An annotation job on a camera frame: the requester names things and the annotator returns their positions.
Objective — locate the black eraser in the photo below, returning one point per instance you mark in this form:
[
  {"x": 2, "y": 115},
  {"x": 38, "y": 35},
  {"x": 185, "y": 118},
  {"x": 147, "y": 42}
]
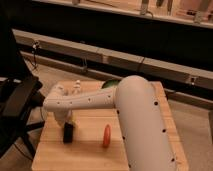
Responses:
[{"x": 68, "y": 133}]

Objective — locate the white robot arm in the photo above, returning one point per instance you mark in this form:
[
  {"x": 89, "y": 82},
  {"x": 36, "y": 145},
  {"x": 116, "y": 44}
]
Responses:
[{"x": 142, "y": 125}]

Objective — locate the green bowl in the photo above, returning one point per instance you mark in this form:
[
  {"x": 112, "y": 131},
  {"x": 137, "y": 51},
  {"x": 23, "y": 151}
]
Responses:
[{"x": 110, "y": 83}]

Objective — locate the black stand left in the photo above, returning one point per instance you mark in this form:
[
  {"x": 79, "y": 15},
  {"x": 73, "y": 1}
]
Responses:
[{"x": 19, "y": 93}]

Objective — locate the orange carrot toy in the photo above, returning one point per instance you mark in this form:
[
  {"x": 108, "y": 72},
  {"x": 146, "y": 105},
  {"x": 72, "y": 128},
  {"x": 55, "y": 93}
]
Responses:
[{"x": 106, "y": 136}]

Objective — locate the white bottle toy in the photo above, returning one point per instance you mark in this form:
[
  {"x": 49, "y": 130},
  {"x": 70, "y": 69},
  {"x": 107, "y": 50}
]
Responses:
[{"x": 77, "y": 87}]

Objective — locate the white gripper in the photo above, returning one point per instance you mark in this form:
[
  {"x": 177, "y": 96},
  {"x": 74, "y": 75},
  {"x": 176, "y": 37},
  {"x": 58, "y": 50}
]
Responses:
[{"x": 63, "y": 117}]

